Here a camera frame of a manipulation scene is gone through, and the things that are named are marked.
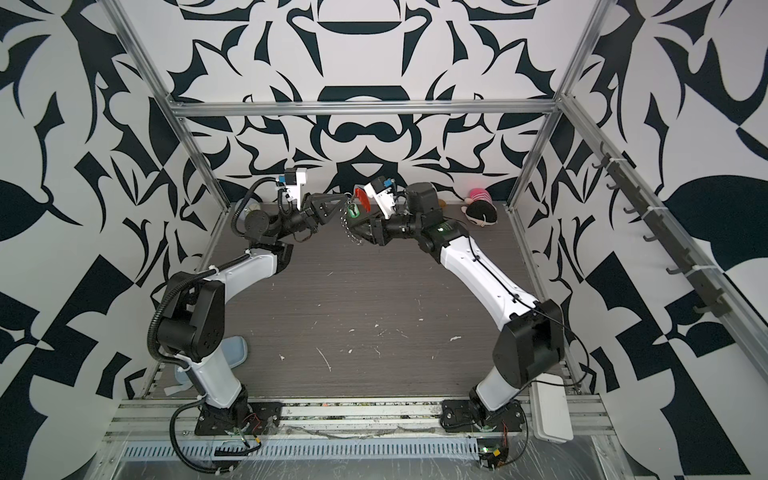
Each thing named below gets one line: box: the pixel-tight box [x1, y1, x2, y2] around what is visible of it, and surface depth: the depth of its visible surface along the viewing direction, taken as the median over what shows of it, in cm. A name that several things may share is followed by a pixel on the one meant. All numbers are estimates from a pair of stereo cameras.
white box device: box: [529, 373, 574, 444], surface depth 73 cm
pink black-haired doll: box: [461, 188, 498, 228], surface depth 115 cm
